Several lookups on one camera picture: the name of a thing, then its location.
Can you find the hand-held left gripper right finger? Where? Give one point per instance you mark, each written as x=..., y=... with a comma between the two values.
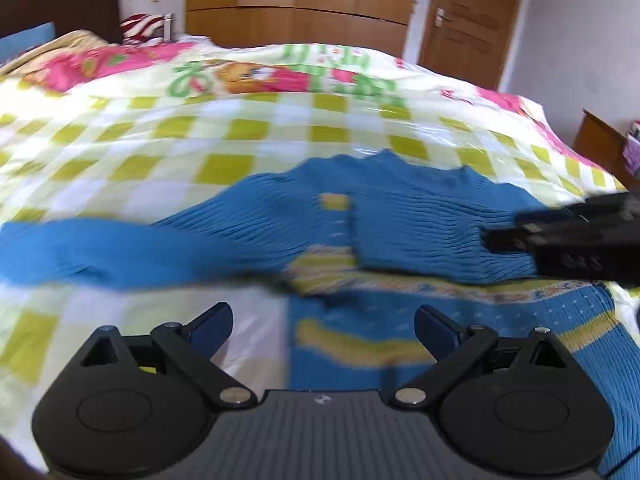
x=434, y=329

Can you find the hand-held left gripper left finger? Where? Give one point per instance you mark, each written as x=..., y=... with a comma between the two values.
x=216, y=327

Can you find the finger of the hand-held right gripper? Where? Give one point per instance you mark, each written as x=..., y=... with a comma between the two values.
x=547, y=217
x=510, y=241

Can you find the blue knitted sweater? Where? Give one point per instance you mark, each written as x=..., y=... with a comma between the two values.
x=400, y=220

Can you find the wooden nightstand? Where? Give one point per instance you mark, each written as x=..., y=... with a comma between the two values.
x=597, y=140

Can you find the pink box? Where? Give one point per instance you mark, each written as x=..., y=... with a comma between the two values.
x=632, y=152

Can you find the wooden door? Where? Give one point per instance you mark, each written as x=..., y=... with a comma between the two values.
x=470, y=35

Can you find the checked printed bed quilt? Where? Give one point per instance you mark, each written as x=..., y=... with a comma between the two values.
x=210, y=125

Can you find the red white striped cloth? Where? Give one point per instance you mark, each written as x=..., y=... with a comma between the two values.
x=145, y=25

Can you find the blue pillow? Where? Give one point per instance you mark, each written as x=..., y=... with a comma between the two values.
x=25, y=40

